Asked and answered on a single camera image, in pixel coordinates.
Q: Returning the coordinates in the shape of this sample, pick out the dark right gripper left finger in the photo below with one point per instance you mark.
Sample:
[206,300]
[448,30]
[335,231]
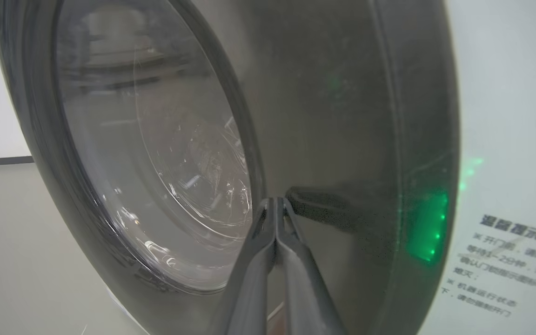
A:
[251,288]

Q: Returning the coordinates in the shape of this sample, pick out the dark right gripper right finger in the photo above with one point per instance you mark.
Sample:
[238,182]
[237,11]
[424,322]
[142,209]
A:
[303,293]

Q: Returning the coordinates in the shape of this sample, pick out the black round glass washer door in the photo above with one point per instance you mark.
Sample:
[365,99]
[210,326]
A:
[319,93]

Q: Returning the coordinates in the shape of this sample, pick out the white front-load washing machine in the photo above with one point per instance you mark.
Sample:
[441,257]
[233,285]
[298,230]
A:
[505,116]

